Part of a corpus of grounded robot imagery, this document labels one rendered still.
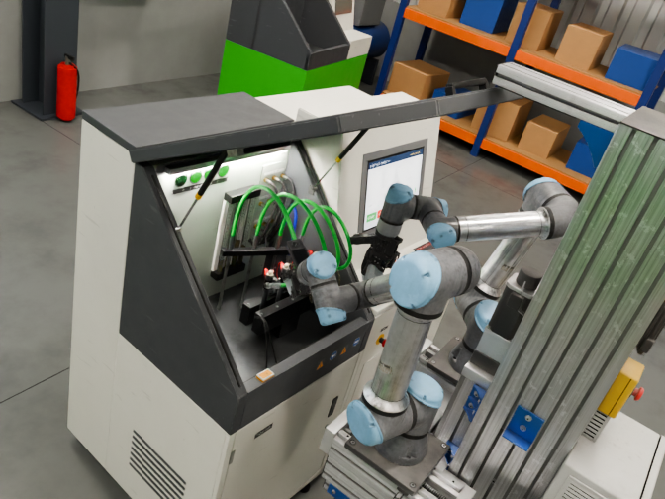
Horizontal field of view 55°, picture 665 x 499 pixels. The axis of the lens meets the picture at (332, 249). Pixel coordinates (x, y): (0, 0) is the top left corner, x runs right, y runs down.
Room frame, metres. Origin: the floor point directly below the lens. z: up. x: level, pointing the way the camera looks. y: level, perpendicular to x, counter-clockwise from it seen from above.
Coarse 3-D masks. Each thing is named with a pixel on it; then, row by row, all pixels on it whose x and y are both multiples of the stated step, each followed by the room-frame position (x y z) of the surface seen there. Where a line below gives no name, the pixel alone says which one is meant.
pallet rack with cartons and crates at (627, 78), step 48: (432, 0) 7.53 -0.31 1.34; (480, 0) 7.35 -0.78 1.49; (528, 0) 6.91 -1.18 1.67; (528, 48) 6.99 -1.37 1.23; (576, 48) 6.78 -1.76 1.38; (624, 48) 6.72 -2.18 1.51; (432, 96) 7.41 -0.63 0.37; (624, 96) 6.36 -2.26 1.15; (480, 144) 6.88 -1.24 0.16; (528, 144) 6.83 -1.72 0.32; (576, 144) 6.65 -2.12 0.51
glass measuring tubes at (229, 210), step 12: (228, 192) 1.99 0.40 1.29; (240, 192) 2.01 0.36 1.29; (252, 192) 2.05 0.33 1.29; (228, 204) 1.99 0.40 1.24; (252, 204) 2.07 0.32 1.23; (228, 216) 1.98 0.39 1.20; (240, 216) 2.04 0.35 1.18; (228, 228) 1.98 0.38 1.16; (240, 228) 2.04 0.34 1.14; (228, 240) 2.02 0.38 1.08; (240, 240) 2.08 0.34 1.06; (216, 252) 1.98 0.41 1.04; (216, 264) 1.99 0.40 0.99; (240, 264) 2.07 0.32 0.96; (216, 276) 1.97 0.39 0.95; (228, 276) 2.01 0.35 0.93
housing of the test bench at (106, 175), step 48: (240, 96) 2.38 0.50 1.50; (288, 96) 2.63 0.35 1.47; (336, 96) 2.81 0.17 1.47; (96, 144) 1.81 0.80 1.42; (144, 144) 1.74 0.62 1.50; (96, 192) 1.80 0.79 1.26; (96, 240) 1.79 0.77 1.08; (96, 288) 1.78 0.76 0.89; (96, 336) 1.77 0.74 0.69; (96, 384) 1.76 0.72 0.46; (96, 432) 1.74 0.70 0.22
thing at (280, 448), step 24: (312, 384) 1.73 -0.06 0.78; (336, 384) 1.88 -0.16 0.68; (288, 408) 1.64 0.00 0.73; (312, 408) 1.77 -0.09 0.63; (336, 408) 1.94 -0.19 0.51; (240, 432) 1.44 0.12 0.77; (264, 432) 1.55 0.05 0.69; (288, 432) 1.68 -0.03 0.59; (312, 432) 1.82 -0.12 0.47; (240, 456) 1.47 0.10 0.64; (264, 456) 1.58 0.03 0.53; (288, 456) 1.72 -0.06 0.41; (312, 456) 1.88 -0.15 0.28; (240, 480) 1.50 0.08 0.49; (264, 480) 1.62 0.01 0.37; (288, 480) 1.77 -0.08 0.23
